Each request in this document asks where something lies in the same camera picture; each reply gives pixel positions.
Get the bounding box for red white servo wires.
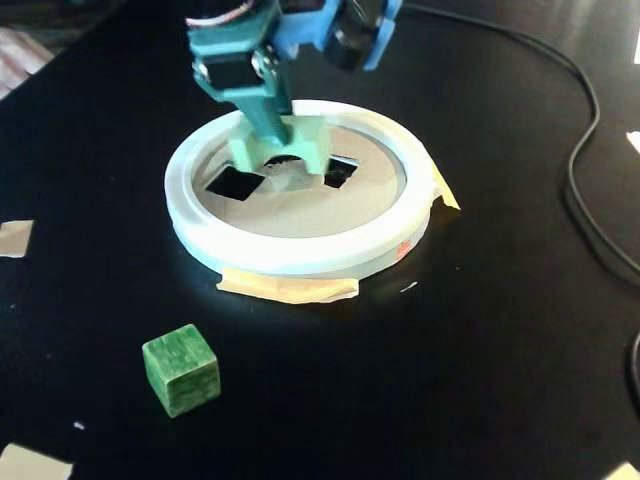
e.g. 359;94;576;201
185;2;261;30

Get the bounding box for small beige masking tape piece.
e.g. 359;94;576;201
429;163;462;212

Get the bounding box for light green U shape block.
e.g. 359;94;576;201
228;114;332;178

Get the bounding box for small square beige paper piece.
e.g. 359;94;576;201
0;219;35;260

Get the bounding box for grey pink cloth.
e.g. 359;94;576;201
0;0;119;100

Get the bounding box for large beige paper piece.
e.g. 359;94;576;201
0;442;75;480

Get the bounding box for pale yellow paper corner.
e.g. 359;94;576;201
606;461;640;480

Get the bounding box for long black cable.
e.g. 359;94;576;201
399;2;640;291

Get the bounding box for teal gripper black servo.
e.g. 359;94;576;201
186;1;295;149

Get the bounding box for cardboard disc with shape holes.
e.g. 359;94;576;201
191;121;407;240

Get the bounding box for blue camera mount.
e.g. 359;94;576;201
273;0;404;72

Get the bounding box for white round sorter container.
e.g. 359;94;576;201
163;98;435;279

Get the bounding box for short black cable loop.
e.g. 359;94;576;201
623;329;640;416

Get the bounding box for dark green wooden cube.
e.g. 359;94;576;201
141;323;222;419

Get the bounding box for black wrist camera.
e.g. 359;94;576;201
323;0;390;72

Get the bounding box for wide beige masking tape strip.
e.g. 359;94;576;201
216;267;361;305

